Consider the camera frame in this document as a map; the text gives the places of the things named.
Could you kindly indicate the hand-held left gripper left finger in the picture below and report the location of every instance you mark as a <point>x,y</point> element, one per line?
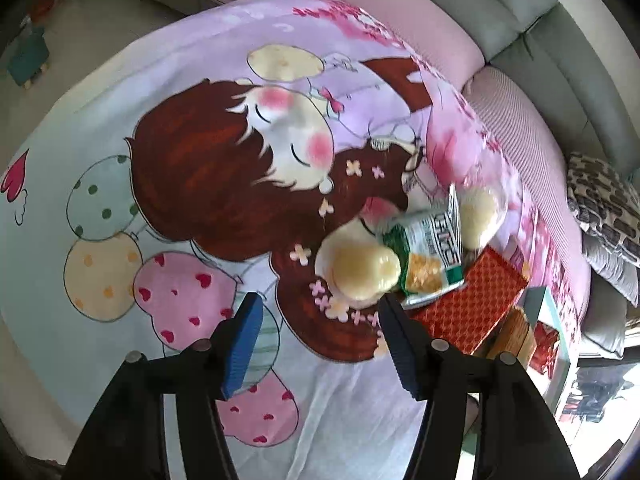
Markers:
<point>242,350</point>

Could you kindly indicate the red patterned box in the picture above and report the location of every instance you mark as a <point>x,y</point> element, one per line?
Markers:
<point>465,305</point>

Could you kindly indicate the cream bun packet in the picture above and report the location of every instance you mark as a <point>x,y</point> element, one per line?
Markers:
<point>360,270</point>
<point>480,215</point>

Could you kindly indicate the teal stool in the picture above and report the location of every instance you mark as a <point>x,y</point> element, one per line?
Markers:
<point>27,55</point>

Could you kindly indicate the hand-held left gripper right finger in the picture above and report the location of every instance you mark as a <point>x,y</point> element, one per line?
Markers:
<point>407,365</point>

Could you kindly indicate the green white chips packet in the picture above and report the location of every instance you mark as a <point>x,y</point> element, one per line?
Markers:
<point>430,255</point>

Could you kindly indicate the red cartoon snack packet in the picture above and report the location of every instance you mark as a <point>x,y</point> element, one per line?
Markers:
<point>545,347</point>

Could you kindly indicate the pink sofa cover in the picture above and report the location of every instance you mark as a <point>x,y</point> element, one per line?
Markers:
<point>425,15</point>

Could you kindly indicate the printed blanket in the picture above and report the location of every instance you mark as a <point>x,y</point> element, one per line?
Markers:
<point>200,185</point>

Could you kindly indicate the teal rimmed tray box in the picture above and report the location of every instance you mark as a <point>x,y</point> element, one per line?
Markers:
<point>564,360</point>

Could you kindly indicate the black white patterned pillow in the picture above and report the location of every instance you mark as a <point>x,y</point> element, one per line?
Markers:
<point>600,195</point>

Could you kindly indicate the brown bread packet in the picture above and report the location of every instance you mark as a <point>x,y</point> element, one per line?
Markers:
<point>515,335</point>

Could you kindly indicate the grey quilted pillow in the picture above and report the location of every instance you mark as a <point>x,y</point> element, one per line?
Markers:
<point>612,270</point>

